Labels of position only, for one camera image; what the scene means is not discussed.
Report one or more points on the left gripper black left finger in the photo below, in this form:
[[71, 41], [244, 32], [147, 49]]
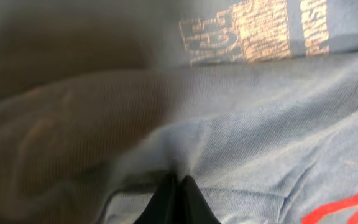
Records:
[[161, 208]]

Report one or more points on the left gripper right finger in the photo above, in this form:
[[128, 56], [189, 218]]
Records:
[[194, 208]]

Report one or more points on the light blue t-shirt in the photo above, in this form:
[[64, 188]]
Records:
[[257, 101]]

